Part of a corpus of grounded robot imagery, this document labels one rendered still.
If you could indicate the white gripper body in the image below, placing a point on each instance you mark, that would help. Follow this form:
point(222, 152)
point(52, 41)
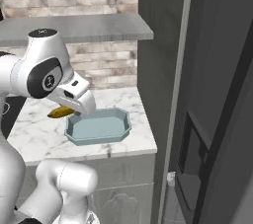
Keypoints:
point(86, 103)

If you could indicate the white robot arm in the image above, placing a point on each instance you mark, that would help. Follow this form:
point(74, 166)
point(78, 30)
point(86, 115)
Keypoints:
point(46, 60)

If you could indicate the pale blue tupperware tray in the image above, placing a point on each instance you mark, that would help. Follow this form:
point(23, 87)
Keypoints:
point(99, 127)

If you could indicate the dark grey fridge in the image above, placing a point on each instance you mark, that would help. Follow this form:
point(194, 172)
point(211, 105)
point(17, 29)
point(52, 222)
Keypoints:
point(158, 70)

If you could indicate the dark grey fridge door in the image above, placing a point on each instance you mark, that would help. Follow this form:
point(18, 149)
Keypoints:
point(217, 103)

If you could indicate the yellow brown oblong food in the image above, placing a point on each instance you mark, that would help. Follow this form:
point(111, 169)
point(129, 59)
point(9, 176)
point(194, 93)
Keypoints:
point(60, 112)

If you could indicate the black hob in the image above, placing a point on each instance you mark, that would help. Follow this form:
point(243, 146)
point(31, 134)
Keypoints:
point(11, 116)

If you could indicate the pale grey drawer front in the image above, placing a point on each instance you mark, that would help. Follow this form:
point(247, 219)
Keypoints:
point(125, 168)

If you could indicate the pale grey cupboard door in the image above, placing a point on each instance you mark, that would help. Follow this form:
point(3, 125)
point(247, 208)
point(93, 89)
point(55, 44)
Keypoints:
point(125, 205)

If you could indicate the grey wall shelf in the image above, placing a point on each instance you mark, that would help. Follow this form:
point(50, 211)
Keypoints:
point(82, 29)

